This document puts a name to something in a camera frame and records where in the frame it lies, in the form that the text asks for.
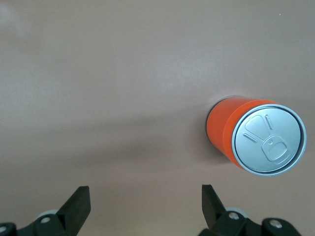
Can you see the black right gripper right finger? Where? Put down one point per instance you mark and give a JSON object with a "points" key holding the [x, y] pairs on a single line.
{"points": [[216, 216]]}

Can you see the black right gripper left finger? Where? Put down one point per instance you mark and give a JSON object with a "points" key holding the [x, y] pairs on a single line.
{"points": [[71, 214]]}

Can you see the orange can with grey lid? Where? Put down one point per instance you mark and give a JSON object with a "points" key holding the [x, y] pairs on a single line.
{"points": [[268, 140]]}

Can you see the brown table cover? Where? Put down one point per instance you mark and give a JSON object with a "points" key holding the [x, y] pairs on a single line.
{"points": [[110, 86]]}

